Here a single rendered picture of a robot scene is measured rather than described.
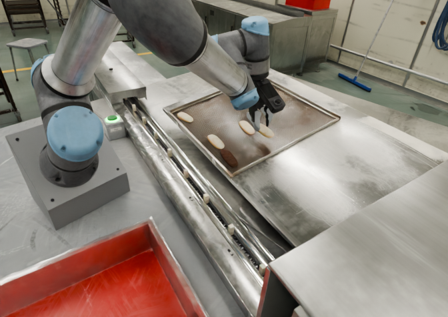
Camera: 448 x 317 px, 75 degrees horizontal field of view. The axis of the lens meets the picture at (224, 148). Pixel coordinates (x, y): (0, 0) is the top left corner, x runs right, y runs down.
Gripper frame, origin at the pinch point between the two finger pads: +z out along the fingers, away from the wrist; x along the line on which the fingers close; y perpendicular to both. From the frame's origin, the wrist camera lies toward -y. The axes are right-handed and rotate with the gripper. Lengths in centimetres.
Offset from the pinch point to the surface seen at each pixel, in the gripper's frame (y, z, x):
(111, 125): 42, 2, 44
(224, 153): 2.2, 5.5, 15.4
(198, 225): -18.5, 6.1, 36.4
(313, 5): 231, 51, -253
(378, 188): -37.4, 7.0, -12.4
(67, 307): -22, 4, 71
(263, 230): -25.9, 13.3, 20.1
